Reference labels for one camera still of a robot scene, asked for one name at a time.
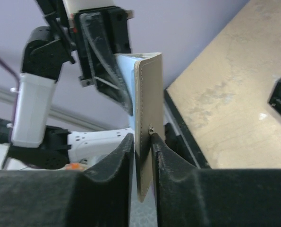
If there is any grey card holder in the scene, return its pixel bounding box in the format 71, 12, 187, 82
113, 52, 164, 203

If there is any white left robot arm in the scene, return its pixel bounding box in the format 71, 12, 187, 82
0, 0, 133, 170

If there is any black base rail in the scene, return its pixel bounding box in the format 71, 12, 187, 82
164, 89, 211, 169

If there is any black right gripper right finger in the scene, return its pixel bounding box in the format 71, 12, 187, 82
151, 133, 281, 227

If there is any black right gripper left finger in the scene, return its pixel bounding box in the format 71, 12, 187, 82
0, 133, 134, 227

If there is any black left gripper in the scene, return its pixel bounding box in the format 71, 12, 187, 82
68, 7, 134, 116

